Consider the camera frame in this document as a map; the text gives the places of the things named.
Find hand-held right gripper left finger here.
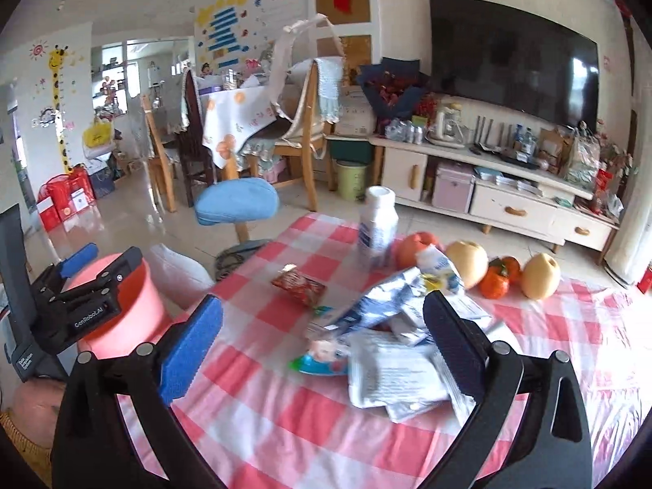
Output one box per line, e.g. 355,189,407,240
51,293,225,489

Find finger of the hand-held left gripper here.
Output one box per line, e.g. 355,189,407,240
51,246,144,311
31,243,100,293

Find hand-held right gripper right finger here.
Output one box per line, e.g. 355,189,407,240
402,289,594,489

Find white foil packet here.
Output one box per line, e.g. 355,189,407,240
347,330,452,409
448,293,494,339
384,392,477,425

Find pink plastic bucket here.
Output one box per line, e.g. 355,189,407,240
66,252,176,362

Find blue silver foil bag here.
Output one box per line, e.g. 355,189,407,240
306,244,467,339

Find red snack wrapper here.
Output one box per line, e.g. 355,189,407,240
270,265,327,306

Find blue printed wrapper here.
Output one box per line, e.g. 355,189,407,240
290,333,352,377

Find person's left hand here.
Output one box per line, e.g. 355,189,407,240
13,379,69,452

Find red gift bags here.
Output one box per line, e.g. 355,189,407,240
37,165,97,232

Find white plastic bag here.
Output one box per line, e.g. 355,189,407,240
148,243,215,311

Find orange persimmon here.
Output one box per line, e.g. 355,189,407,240
479,262,511,300
496,256,522,283

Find yellow pear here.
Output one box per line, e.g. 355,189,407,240
445,240,490,289
520,253,561,300

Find red white checked tablecloth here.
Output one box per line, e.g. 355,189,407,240
117,212,648,489

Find red apple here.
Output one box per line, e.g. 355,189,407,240
394,231,444,271

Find yellow bag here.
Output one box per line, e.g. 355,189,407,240
82,117,114,150

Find light wooden chair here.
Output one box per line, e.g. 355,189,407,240
140,93,179,213

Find yellow knit cloth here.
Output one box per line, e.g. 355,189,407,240
0,410,52,489

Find white plastic bottle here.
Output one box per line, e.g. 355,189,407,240
358,186,399,268

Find blue cushioned stool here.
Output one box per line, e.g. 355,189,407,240
196,177,280,281

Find cream television cabinet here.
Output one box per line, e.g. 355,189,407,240
369,94,622,253

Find pink storage box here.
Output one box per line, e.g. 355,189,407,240
432,160,476,214

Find dark wooden chair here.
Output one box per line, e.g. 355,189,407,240
181,68,215,207

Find light green bin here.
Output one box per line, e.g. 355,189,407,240
335,160,372,202

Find white printed table cover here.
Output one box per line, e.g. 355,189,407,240
202,84,278,169

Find brown cardboard box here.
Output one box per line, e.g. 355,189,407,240
537,127,571,174

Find pack of water bottles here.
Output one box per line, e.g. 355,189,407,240
384,118,426,143

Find dark green box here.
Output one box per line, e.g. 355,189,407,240
326,135,375,166

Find white kitchen appliance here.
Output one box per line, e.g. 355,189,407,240
425,104,467,146

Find clear plastic bag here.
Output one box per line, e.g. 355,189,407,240
563,125,602,189

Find wooden chair with cushion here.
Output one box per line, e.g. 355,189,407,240
272,56,347,212

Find white carton box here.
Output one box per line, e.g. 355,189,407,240
333,86,378,137

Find white cloth tote bag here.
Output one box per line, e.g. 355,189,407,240
267,13,347,123

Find dark blue flower bouquet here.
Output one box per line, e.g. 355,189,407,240
355,56,431,120

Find teal towel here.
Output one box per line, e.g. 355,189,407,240
316,56,346,123

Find black television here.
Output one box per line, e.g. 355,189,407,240
429,0,600,127

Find giraffe wall sticker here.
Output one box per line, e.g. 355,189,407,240
47,46,77,174

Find blue yellow wall poster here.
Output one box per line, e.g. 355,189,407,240
195,0,306,69

